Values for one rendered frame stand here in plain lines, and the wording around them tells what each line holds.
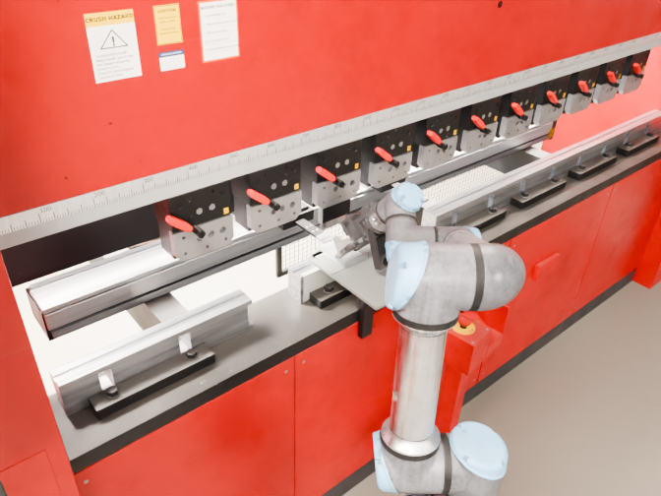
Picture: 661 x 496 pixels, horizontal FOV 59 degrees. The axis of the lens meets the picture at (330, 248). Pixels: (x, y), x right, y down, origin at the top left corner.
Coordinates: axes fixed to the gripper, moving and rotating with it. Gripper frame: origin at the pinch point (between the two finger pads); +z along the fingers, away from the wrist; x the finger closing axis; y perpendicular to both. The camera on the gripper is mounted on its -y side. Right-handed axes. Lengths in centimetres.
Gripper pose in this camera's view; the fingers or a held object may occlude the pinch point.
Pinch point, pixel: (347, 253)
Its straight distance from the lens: 167.4
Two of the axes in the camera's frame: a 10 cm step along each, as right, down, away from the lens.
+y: -4.7, -8.7, 1.3
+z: -4.4, 3.6, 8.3
